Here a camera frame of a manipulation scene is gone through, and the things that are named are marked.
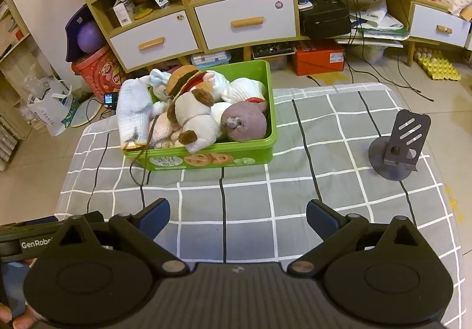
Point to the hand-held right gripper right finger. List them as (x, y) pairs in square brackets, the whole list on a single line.
[(324, 214)]

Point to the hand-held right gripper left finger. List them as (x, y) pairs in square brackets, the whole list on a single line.
[(156, 214)]

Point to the pink fluffy plush toy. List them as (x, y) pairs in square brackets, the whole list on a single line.
[(162, 130)]

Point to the green plastic bin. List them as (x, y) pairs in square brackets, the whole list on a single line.
[(258, 152)]

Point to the brown and white dog plush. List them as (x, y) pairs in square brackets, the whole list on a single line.
[(195, 118)]

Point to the purple plush toy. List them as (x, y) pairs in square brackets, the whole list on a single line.
[(247, 122)]

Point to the white plush toy blue ears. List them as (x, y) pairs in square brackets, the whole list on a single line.
[(156, 76)]

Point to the hamburger plush toy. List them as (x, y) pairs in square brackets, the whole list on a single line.
[(180, 78)]

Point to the grey checked desktop cloth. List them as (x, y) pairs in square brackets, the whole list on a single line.
[(258, 203)]

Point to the person's left hand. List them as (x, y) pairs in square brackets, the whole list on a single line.
[(22, 323)]

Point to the black phone stand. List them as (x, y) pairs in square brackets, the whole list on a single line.
[(405, 137)]

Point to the black device blue screen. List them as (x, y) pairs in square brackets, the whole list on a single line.
[(110, 99)]

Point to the white round scale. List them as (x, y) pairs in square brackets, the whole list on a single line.
[(86, 111)]

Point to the white plastic bag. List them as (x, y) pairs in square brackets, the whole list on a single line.
[(49, 107)]

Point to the red snack bucket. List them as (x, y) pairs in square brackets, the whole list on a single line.
[(96, 74)]

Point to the orange shoe box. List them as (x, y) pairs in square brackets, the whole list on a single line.
[(317, 59)]

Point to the clear storage box blue lid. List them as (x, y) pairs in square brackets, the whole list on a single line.
[(212, 59)]

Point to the light wooden shelf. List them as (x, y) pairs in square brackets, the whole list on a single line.
[(14, 56)]

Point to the yellow egg tray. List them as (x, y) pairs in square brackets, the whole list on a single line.
[(438, 65)]

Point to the purple ball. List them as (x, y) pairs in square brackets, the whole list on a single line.
[(90, 37)]

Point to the black printer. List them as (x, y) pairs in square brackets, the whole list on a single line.
[(324, 19)]

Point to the wooden drawer cabinet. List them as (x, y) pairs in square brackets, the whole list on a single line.
[(190, 19)]

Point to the white paper bag pile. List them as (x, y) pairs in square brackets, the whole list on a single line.
[(376, 23)]

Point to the white and blue carton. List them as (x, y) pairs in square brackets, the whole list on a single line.
[(123, 11)]

